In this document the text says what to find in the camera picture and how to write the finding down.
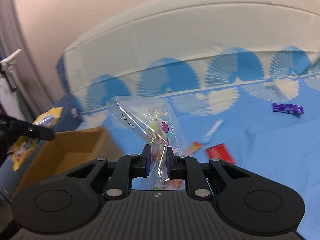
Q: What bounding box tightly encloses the small red candy bar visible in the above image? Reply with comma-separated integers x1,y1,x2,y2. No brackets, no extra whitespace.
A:
189,141,203,154

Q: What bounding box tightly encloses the red snack packet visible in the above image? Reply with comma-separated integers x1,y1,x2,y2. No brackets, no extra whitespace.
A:
205,144,236,165

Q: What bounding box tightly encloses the grey curtain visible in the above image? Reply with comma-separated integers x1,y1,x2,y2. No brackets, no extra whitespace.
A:
1,0,54,116

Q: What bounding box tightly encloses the purple chocolate bar wrapper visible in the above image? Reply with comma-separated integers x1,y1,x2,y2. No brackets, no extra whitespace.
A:
272,103,304,115

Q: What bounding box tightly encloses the white phone holder clamp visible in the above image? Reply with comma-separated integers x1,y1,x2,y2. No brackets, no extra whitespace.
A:
1,49,22,92

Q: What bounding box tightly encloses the light blue snack stick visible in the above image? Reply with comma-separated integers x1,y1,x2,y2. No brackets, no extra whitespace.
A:
202,120,223,144

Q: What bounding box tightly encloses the blue fan-pattern sofa cover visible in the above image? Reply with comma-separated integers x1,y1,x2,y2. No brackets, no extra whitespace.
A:
56,0,320,221

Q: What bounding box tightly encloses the yellow snack bar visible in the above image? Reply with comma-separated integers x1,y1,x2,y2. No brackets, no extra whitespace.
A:
11,106,64,172

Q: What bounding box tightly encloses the clear candy bag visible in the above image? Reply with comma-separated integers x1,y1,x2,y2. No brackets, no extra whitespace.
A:
110,96,191,190

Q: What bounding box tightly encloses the brown cardboard box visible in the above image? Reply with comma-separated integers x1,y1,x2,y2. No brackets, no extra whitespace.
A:
14,127,124,195

